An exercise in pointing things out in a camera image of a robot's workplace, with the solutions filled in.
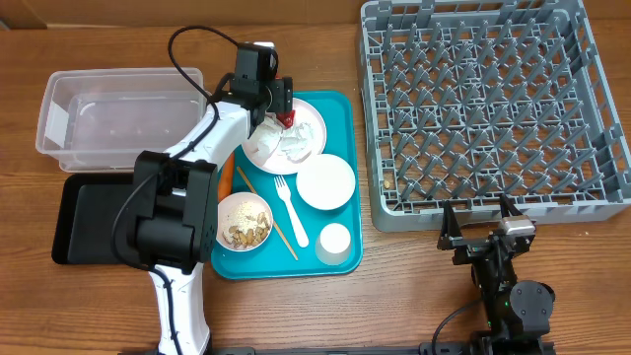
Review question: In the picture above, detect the white plastic fork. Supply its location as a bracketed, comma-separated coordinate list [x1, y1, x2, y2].
[274, 176, 310, 249]

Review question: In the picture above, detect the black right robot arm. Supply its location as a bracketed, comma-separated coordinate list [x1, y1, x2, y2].
[421, 195, 555, 355]

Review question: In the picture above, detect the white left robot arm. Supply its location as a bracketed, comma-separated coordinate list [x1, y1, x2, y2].
[111, 42, 293, 354]

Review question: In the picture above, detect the clear plastic bin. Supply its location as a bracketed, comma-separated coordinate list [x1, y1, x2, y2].
[35, 67, 206, 173]

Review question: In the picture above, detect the white empty bowl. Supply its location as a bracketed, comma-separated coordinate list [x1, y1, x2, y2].
[296, 154, 357, 211]

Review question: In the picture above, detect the teal plastic tray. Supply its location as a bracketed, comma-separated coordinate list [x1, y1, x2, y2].
[211, 91, 363, 280]

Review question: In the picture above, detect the grey dishwasher rack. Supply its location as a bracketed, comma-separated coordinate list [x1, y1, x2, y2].
[359, 0, 630, 232]

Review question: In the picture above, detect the red snack wrapper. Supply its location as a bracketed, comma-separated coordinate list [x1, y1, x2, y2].
[276, 109, 295, 129]

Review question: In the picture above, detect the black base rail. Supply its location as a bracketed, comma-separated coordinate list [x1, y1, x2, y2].
[118, 342, 482, 355]

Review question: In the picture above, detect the wooden chopstick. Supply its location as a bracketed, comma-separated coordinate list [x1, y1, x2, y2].
[236, 165, 300, 262]

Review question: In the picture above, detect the orange carrot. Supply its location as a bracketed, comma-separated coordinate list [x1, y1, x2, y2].
[218, 153, 235, 202]

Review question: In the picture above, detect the black tray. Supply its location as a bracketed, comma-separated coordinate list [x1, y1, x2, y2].
[51, 173, 134, 264]

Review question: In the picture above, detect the bowl with rice and nuts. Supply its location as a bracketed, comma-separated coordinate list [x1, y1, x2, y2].
[216, 192, 274, 252]

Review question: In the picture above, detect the large white plate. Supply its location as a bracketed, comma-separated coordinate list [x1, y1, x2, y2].
[242, 99, 326, 176]

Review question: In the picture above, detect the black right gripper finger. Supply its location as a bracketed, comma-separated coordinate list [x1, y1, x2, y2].
[499, 194, 523, 218]
[440, 200, 462, 239]

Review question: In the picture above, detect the white napkin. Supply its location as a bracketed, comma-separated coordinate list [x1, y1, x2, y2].
[247, 116, 287, 166]
[278, 122, 314, 162]

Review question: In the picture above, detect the frosted white cup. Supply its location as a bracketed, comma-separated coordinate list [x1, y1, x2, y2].
[315, 223, 351, 265]

